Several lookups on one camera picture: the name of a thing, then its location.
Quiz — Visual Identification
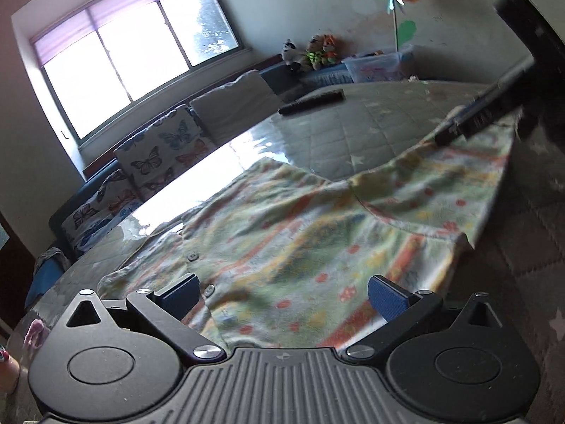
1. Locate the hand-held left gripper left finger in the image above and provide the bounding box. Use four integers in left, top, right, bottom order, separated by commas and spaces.
65, 274, 225, 365

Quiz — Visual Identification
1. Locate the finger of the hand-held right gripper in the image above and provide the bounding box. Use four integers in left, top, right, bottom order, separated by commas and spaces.
435, 57, 537, 146

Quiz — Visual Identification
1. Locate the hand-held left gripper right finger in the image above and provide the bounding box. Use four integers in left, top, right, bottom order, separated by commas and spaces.
344, 275, 505, 363

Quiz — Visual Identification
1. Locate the green floral pajama top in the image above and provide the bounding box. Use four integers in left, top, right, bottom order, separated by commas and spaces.
97, 110, 524, 349

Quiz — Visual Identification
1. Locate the clear plastic storage box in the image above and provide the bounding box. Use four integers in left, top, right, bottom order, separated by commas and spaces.
343, 46, 416, 84

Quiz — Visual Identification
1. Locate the butterfly print cushion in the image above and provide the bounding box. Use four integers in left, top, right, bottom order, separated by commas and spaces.
62, 170, 142, 252
114, 105, 217, 201

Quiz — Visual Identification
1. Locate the blue cloth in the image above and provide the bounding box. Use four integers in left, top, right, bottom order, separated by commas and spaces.
24, 247, 67, 310

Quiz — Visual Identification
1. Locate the blue sofa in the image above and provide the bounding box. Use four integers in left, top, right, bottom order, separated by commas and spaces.
24, 55, 416, 310

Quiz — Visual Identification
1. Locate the small pink item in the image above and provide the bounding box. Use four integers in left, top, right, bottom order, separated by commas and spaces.
23, 320, 50, 349

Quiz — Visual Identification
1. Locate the orange fox plush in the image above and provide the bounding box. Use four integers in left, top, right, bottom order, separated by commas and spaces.
321, 34, 341, 66

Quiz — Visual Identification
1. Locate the black remote control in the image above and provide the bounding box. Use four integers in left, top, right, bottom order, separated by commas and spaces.
277, 89, 345, 116

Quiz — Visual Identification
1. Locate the bear plush with sunglasses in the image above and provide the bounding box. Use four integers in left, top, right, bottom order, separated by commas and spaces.
304, 35, 325, 70

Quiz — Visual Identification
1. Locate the wooden door with frosted glass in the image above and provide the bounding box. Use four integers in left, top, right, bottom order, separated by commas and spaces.
0, 210, 27, 319

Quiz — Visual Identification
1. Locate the peach cartoon face bottle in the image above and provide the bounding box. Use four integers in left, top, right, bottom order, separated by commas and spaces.
0, 347, 20, 407

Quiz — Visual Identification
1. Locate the black and white cow plush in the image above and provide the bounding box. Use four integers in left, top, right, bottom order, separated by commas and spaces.
281, 39, 305, 72

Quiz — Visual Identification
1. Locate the plain beige cushion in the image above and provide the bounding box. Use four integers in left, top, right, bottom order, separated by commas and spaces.
190, 70, 279, 142

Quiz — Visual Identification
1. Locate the window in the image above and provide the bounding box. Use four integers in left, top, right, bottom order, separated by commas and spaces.
31, 0, 244, 144

